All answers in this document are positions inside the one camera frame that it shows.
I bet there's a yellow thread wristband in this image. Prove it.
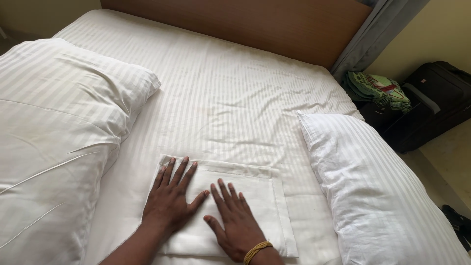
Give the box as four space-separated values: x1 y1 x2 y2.
243 241 274 265

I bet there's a white pillowcase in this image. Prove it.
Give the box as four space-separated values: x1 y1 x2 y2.
142 154 299 258

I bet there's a small white striped pillow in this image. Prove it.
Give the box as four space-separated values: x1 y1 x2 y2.
297 111 471 265

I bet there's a green patterned cloth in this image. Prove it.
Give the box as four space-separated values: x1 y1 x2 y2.
342 71 412 114

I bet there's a black sandal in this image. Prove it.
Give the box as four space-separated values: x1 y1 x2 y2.
441 204 471 252

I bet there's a brown wooden headboard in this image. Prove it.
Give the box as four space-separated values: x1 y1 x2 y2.
100 0 373 70

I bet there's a person's left hand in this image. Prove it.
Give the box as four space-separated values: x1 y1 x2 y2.
141 156 210 234

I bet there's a black suitcase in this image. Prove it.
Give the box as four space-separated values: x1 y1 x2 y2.
355 61 471 154

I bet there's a grey curtain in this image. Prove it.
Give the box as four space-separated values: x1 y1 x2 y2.
330 0 430 82

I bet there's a white striped bed sheet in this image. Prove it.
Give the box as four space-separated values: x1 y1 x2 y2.
52 9 365 265

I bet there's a large white striped pillow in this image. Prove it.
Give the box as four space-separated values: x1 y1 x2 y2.
0 38 162 265

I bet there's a person's right hand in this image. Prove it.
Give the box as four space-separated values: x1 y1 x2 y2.
203 178 272 263

